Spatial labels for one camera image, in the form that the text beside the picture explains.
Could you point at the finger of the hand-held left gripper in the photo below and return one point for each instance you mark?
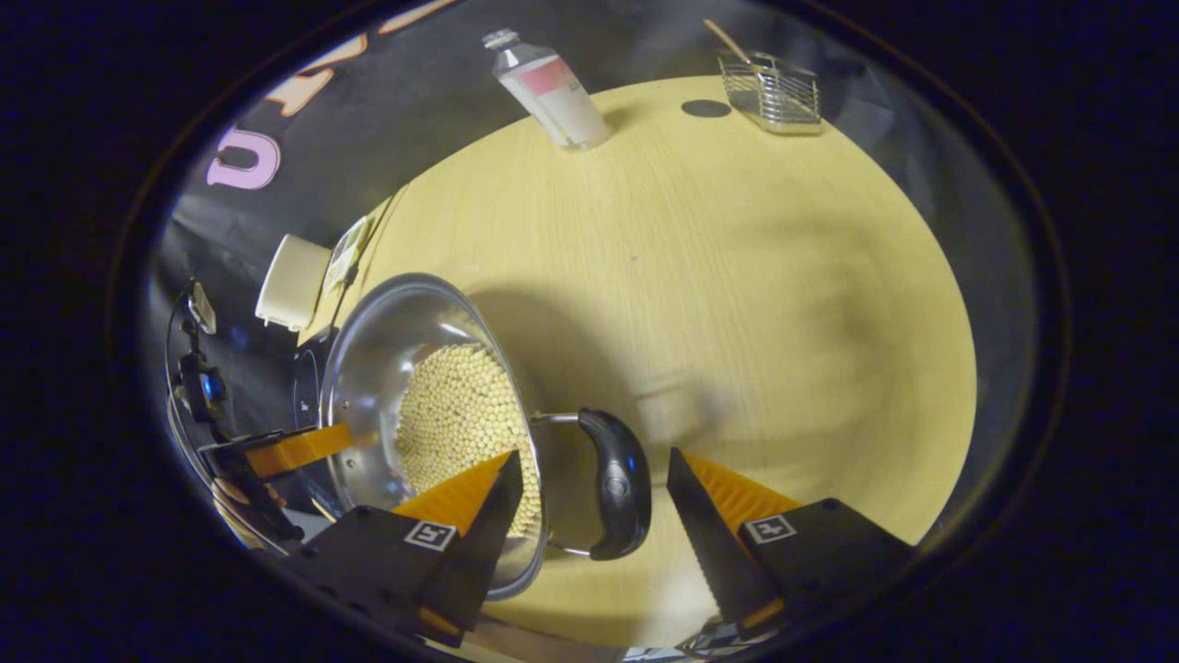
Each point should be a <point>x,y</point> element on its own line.
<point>299,449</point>

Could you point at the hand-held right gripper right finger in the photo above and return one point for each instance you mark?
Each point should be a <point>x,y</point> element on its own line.
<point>709,552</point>

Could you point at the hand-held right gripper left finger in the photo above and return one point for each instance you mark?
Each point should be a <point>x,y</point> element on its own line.
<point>479,552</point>

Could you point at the black induction cooktop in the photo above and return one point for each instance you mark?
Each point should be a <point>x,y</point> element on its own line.
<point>304,396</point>

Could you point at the stainless steel pot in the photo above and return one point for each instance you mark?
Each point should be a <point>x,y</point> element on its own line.
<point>368,368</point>

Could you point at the white toaster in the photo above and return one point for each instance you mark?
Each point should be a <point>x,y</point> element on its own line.
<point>293,281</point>

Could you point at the pile of yellow soybeans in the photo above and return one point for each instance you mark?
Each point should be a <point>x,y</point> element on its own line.
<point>451,414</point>

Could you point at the white divided dish with beans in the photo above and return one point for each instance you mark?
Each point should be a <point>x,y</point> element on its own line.
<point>345,253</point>

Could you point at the white plastic bottle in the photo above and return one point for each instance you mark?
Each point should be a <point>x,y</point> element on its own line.
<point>553,92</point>

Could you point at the black round table grommet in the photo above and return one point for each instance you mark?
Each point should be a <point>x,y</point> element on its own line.
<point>706,108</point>

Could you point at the wooden stick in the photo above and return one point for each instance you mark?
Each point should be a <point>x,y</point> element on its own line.
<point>723,37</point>

